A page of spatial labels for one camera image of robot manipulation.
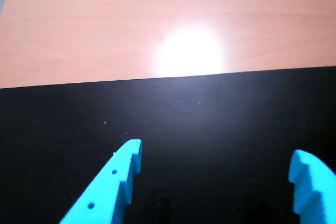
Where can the black mat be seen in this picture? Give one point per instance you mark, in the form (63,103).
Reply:
(210,129)

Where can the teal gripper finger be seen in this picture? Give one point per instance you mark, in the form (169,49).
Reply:
(320,195)
(105,187)

